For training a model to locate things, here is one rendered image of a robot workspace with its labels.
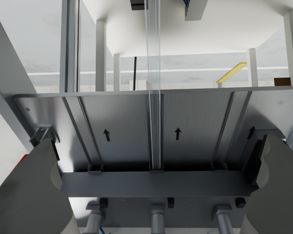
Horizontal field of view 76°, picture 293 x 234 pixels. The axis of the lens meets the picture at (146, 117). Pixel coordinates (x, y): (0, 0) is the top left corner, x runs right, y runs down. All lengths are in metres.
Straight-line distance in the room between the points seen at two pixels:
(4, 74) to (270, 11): 0.77
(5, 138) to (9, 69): 4.22
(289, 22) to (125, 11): 0.54
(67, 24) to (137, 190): 0.47
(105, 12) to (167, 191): 0.58
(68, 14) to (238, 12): 0.54
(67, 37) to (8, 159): 4.02
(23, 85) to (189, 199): 0.31
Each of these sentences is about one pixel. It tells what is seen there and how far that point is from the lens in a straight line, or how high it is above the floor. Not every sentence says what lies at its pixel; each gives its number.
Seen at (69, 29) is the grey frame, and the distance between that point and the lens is 0.59.
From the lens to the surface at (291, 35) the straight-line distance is 0.82.
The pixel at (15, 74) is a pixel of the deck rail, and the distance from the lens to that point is 0.32.
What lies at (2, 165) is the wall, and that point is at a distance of 4.57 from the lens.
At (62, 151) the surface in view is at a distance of 0.36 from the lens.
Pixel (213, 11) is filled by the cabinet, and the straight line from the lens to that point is 0.75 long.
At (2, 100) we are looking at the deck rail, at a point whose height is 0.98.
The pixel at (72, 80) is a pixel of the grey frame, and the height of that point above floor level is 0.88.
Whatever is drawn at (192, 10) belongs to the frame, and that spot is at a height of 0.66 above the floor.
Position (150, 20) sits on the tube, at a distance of 0.20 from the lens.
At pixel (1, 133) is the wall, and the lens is 4.58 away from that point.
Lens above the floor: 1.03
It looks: 6 degrees down
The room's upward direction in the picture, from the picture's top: 179 degrees clockwise
